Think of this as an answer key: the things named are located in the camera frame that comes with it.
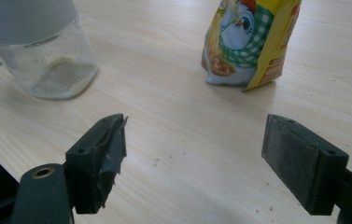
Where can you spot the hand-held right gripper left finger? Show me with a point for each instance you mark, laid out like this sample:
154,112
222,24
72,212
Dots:
91,174

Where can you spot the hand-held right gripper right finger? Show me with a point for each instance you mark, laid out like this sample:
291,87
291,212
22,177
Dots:
295,158

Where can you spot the yellow printed food bag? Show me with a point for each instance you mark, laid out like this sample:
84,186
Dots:
245,43

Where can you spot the beige granules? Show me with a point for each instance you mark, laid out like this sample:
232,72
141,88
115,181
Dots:
61,77

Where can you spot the clear jar with grey lid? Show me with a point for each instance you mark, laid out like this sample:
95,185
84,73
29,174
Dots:
24,21

